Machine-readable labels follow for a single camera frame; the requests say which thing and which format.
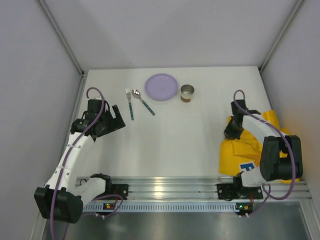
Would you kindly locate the black left arm base bracket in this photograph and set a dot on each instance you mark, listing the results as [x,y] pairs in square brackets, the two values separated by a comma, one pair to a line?
[119,189]

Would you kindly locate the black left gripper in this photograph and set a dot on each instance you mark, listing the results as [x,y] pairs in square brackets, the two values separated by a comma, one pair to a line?
[110,122]

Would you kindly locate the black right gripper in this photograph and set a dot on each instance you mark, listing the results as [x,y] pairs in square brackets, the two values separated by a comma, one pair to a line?
[231,133]

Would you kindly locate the spoon with teal handle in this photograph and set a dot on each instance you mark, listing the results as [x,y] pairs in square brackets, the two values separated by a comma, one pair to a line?
[137,95]

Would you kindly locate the metal cup with brown base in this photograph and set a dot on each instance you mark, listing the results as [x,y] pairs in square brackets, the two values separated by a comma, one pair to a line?
[186,92]

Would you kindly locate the black right arm base bracket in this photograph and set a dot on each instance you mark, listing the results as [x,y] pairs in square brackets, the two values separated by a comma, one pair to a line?
[229,192]

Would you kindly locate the perforated grey cable duct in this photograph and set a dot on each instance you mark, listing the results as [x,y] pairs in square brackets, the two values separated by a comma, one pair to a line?
[166,207]

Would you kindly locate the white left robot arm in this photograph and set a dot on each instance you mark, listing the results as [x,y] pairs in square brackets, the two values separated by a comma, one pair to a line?
[60,198]

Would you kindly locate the purple plastic plate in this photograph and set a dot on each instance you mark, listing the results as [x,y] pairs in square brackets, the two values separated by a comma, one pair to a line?
[161,86]

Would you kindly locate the aluminium mounting rail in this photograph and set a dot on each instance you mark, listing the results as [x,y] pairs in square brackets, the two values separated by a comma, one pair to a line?
[195,188]

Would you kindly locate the fork with teal handle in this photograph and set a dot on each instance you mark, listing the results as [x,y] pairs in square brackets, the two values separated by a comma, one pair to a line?
[128,95]

